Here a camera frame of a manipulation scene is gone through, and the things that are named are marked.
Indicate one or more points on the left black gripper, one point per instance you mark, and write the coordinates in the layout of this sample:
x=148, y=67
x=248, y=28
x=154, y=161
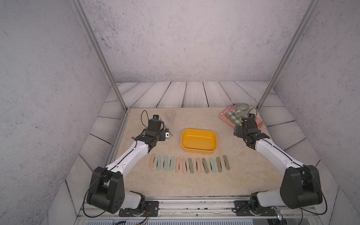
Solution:
x=163, y=137

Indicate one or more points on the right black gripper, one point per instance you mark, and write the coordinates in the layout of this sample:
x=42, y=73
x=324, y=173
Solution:
x=238, y=131

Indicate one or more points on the light blue folding knife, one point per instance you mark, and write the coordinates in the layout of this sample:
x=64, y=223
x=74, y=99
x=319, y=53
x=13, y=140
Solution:
x=171, y=165

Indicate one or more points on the yellow plastic storage box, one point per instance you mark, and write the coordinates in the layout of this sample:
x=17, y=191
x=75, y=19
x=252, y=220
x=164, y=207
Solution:
x=199, y=141

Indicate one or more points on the sage folding knife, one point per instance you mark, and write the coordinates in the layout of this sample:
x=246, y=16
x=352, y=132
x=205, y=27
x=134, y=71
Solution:
x=219, y=165

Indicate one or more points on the olive green folding knife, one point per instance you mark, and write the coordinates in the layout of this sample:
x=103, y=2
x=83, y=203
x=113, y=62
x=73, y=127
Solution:
x=190, y=164

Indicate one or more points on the teal folding knife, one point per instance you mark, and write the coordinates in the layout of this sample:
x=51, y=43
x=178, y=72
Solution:
x=212, y=164

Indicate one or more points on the grey green folding knife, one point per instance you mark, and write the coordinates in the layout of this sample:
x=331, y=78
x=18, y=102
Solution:
x=205, y=165

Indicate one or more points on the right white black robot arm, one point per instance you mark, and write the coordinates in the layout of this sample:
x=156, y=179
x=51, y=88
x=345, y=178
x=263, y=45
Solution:
x=300, y=187

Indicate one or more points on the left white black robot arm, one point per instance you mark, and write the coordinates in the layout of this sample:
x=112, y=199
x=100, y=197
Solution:
x=107, y=187

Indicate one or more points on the green checkered cloth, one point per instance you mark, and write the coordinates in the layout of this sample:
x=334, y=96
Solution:
x=234, y=118

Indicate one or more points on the clear drinking glass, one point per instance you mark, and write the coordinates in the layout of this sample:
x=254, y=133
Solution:
x=170, y=116

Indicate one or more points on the pink cutting board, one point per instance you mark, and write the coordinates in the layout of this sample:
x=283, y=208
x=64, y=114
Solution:
x=234, y=107

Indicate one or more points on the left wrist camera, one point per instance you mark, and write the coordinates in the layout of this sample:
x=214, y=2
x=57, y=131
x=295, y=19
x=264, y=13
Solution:
x=156, y=124

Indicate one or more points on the aluminium front rail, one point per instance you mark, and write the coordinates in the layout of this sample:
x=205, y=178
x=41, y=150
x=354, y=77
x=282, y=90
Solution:
x=210, y=210

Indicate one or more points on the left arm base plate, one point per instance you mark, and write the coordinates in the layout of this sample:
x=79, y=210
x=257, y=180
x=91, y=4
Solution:
x=146, y=209

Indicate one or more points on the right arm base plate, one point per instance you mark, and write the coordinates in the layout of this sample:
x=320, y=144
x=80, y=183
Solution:
x=247, y=209

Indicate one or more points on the right aluminium frame post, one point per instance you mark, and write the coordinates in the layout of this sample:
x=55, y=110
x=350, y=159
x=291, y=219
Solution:
x=313, y=5

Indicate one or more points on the aluminium frame post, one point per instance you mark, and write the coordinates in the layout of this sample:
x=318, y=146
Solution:
x=313, y=5
x=97, y=50

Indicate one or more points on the left aluminium frame post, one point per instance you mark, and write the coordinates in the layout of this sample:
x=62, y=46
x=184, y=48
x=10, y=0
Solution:
x=97, y=50

